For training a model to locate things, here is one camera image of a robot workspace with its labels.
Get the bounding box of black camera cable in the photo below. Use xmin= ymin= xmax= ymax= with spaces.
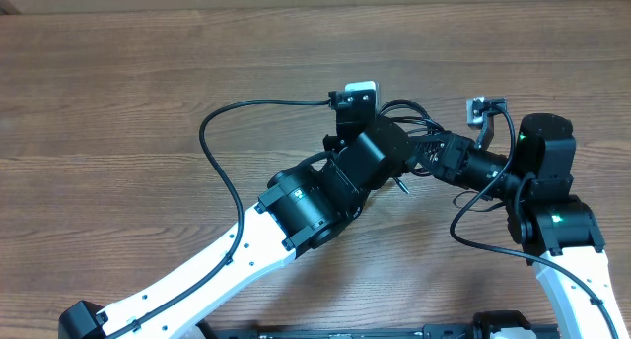
xmin=105 ymin=99 xmax=332 ymax=339
xmin=449 ymin=105 xmax=620 ymax=339

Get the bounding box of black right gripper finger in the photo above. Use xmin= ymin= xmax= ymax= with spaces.
xmin=411 ymin=134 xmax=446 ymax=150
xmin=413 ymin=154 xmax=437 ymax=174

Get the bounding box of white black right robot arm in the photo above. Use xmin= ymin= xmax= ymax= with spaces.
xmin=416 ymin=113 xmax=628 ymax=338

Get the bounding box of black left camera cable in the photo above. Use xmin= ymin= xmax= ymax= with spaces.
xmin=105 ymin=99 xmax=332 ymax=339

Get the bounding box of black right camera cable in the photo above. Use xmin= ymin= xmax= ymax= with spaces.
xmin=449 ymin=105 xmax=620 ymax=339

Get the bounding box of thick black usb cable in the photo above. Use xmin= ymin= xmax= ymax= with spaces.
xmin=378 ymin=99 xmax=445 ymax=138

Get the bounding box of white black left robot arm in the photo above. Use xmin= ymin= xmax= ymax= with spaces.
xmin=58 ymin=116 xmax=414 ymax=338

